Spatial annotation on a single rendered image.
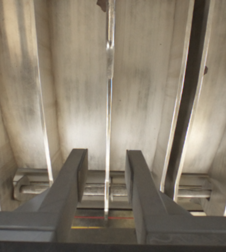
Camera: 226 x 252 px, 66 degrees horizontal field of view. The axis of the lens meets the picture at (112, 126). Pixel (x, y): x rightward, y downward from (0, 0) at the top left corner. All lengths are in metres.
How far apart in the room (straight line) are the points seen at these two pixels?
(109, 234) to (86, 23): 1.07
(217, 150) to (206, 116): 0.07
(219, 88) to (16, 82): 0.29
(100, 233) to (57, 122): 0.94
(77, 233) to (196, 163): 0.93
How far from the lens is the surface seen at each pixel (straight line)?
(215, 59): 0.29
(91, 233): 1.16
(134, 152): 0.15
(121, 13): 0.26
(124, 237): 1.18
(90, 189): 0.33
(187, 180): 0.38
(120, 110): 0.26
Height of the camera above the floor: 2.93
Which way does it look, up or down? 75 degrees down
